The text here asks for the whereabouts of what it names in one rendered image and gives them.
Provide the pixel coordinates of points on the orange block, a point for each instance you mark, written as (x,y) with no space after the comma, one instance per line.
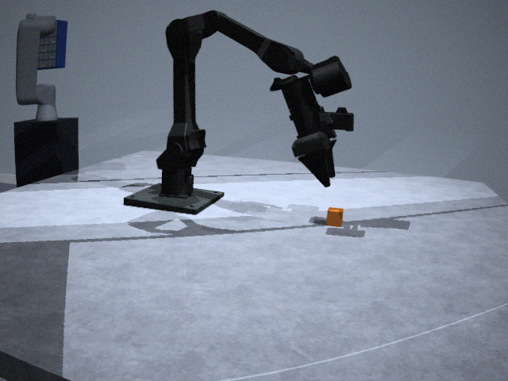
(334,216)

